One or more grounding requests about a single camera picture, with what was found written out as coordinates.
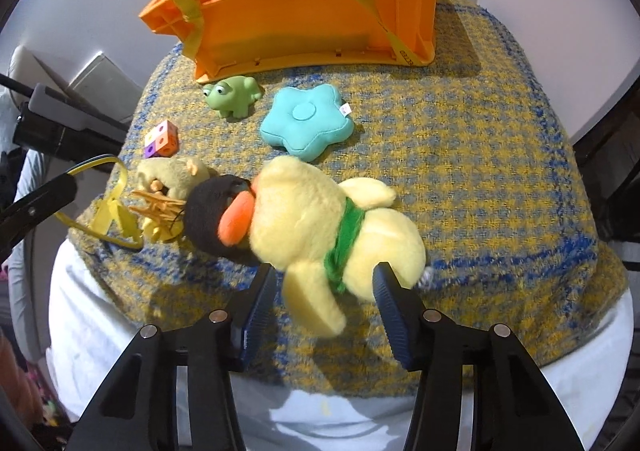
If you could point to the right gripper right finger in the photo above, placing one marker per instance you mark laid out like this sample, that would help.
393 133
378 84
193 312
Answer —
514 406

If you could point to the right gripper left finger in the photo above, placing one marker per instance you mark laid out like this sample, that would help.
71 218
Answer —
135 408

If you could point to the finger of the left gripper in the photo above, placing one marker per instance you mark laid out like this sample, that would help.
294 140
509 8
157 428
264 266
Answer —
30 211

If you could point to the yellow plastic toy cup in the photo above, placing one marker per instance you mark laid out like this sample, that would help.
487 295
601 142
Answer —
127 226

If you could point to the small yellow plush chick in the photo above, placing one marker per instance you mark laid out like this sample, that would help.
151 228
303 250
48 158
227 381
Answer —
174 177

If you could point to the colourful block cube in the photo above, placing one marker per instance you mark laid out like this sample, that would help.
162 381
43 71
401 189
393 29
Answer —
162 141

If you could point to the yellow plush duck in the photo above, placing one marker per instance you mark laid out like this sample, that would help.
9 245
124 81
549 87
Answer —
325 236

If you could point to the green rubber frog toy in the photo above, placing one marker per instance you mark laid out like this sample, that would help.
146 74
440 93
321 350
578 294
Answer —
232 97

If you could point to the teal star plush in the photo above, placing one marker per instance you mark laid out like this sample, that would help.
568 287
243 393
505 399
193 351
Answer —
304 122

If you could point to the black grey stand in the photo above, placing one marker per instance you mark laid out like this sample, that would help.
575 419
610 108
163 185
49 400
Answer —
54 124

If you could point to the yellow blue woven blanket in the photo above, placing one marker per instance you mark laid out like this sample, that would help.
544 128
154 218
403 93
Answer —
481 164

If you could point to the orange plastic storage crate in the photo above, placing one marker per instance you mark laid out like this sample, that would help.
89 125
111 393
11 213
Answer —
233 37

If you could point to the white wall panel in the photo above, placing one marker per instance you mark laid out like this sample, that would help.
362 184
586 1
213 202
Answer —
105 87

